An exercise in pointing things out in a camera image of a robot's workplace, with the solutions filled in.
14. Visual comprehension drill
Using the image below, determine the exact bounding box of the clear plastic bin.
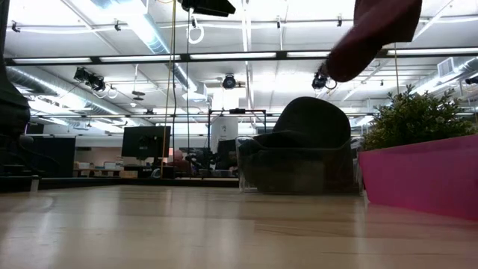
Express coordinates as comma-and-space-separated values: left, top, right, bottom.
235, 134, 366, 196

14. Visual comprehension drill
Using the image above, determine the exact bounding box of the red plastic bin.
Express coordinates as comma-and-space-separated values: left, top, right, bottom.
358, 134, 478, 221

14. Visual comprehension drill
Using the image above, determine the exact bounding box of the green potted plant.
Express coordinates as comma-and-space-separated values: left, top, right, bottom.
364, 84, 478, 152

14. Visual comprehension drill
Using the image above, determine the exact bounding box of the black hanging cable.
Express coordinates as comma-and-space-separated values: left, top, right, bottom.
185, 10, 191, 167

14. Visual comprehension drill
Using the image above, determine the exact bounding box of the silver ventilation duct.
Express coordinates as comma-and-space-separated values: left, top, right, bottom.
410, 55, 478, 96
9, 67, 150, 126
91, 0, 199, 90

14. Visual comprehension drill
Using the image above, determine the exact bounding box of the white cable loop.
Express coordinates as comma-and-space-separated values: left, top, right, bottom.
186, 22, 205, 46

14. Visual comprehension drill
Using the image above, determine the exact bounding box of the yellow hanging cable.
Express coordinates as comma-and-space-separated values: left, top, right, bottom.
160, 0, 178, 179

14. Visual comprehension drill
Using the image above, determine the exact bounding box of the long ceiling light strip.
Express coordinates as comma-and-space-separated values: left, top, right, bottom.
10, 46, 478, 67

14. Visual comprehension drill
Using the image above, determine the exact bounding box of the wooden background desk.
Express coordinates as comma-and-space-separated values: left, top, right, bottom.
72, 160, 139, 179

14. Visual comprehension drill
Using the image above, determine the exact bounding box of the brown hanging cable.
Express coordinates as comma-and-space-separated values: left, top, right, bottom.
394, 41, 400, 94

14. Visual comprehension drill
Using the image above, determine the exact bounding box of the black background rig frame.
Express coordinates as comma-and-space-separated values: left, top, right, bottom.
207, 108, 268, 150

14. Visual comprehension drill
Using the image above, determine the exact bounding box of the person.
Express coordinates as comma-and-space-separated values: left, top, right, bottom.
166, 149, 191, 176

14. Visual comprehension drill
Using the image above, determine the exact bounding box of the black cabinet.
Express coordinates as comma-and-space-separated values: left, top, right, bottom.
25, 136, 78, 179

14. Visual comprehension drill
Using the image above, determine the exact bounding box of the black computer monitor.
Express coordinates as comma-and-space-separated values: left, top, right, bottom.
121, 126, 172, 158

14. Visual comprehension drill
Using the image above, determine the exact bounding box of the white round column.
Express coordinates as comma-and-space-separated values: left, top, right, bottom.
210, 116, 239, 160

